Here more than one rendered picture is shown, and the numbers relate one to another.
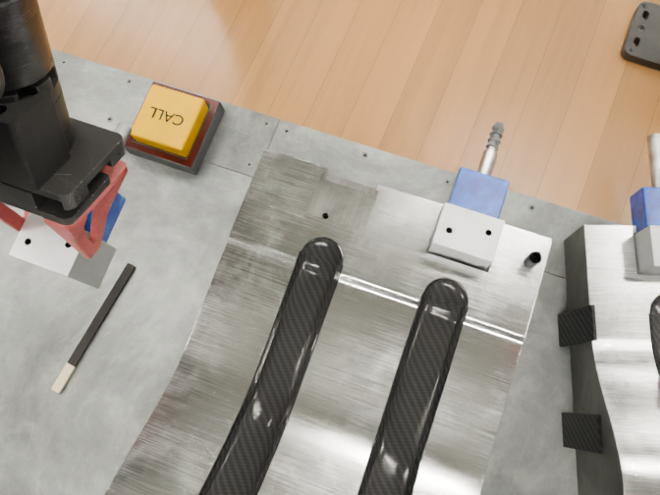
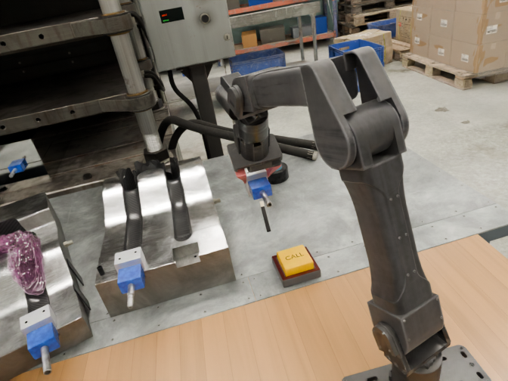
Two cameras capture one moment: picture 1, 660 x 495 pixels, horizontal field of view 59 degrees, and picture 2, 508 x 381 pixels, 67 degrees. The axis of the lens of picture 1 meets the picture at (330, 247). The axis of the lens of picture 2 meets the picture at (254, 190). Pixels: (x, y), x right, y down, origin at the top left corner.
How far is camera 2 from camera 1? 0.79 m
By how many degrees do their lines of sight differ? 72
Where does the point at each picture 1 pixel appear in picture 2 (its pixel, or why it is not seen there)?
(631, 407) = (57, 267)
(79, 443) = (243, 199)
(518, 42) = not seen: outside the picture
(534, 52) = not seen: outside the picture
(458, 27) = not seen: outside the picture
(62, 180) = (232, 147)
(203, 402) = (198, 198)
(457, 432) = (116, 232)
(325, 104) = (240, 320)
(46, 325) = (280, 208)
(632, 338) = (57, 293)
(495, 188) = (122, 278)
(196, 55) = (322, 299)
